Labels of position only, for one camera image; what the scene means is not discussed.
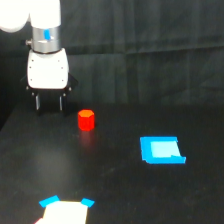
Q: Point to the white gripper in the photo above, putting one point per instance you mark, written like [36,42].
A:
[49,72]

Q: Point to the red hexagonal block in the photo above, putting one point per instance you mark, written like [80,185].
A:
[86,120]

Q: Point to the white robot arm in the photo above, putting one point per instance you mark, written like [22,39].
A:
[44,17]

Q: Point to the blue tape strip left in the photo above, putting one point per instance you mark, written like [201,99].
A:
[48,201]

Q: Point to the blue tape strip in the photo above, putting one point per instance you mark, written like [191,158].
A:
[87,202]
[48,201]

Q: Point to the blue tape strip right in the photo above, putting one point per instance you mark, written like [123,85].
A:
[87,202]

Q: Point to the white paper sheet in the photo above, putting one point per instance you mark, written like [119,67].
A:
[65,212]

